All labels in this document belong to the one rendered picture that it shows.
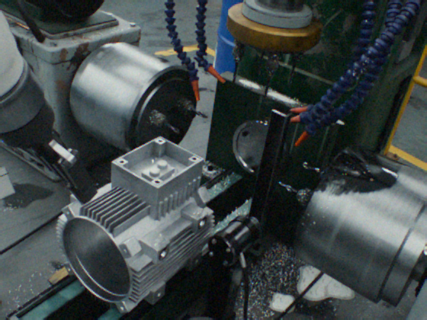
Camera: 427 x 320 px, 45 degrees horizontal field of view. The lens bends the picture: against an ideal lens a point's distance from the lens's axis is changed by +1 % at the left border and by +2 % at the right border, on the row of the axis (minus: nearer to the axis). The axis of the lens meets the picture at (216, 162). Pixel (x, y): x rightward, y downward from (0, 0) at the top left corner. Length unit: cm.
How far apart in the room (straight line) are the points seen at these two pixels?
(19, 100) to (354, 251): 57
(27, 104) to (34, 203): 70
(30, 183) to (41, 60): 32
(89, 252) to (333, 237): 42
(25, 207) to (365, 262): 80
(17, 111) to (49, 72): 61
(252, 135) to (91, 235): 45
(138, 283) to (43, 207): 55
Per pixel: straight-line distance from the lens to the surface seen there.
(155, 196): 80
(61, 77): 124
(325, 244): 91
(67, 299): 93
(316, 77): 120
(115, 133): 114
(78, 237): 91
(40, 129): 67
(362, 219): 88
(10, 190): 95
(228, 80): 117
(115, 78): 114
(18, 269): 115
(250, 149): 118
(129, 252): 77
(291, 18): 94
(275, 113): 83
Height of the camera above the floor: 162
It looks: 33 degrees down
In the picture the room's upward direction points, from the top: 9 degrees clockwise
